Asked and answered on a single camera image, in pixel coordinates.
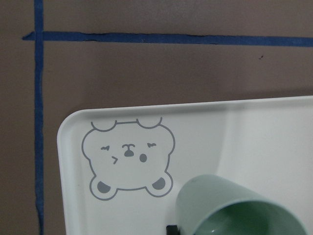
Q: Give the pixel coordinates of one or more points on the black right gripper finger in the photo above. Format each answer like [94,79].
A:
[171,230]

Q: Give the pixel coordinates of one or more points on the pale green cup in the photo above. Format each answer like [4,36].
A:
[212,205]

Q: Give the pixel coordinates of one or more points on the white bear print tray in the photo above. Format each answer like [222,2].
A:
[122,168]

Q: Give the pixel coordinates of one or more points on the blue tape line crosswise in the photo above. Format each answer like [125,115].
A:
[275,41]

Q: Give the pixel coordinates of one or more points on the blue tape line lengthwise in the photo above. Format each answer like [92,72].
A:
[38,112]

